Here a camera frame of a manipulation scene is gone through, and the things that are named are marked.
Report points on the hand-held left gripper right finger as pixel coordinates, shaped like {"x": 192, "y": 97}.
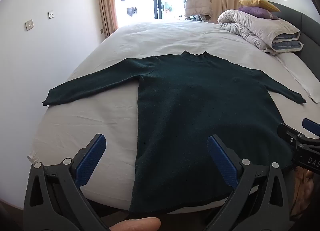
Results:
{"x": 222, "y": 164}

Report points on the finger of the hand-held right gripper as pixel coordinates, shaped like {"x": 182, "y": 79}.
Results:
{"x": 310, "y": 123}
{"x": 291, "y": 136}

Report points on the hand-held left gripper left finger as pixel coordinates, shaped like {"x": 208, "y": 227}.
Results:
{"x": 92, "y": 162}

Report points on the dark green sweater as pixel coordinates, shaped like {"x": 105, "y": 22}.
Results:
{"x": 187, "y": 108}

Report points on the person's left hand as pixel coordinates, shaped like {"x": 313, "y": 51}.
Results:
{"x": 136, "y": 224}

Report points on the flat white pillow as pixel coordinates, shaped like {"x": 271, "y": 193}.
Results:
{"x": 300, "y": 72}

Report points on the grey padded headboard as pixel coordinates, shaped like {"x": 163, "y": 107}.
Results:
{"x": 311, "y": 29}

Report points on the folded grey duvet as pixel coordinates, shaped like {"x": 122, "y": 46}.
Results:
{"x": 255, "y": 27}

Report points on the purple pillow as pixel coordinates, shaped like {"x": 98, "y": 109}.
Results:
{"x": 257, "y": 12}

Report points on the yellow pillow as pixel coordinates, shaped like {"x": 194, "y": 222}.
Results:
{"x": 258, "y": 3}

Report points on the bed with white sheet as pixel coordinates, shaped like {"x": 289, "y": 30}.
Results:
{"x": 162, "y": 38}

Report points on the beige puffer vest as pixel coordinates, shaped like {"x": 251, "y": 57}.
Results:
{"x": 197, "y": 4}

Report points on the white wall socket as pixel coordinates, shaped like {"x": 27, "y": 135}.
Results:
{"x": 29, "y": 25}

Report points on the white wall switch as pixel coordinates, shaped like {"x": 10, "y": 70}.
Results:
{"x": 51, "y": 14}

